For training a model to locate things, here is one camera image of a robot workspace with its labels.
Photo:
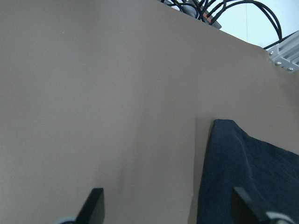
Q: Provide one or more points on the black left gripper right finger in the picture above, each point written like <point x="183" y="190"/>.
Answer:
<point x="244" y="210"/>

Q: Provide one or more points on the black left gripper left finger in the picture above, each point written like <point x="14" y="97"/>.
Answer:
<point x="92" y="212"/>

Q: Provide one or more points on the black t-shirt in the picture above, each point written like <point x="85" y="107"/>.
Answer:
<point x="269" y="174"/>

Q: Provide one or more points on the aluminium frame post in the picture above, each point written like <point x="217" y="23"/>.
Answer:
<point x="286" y="54"/>

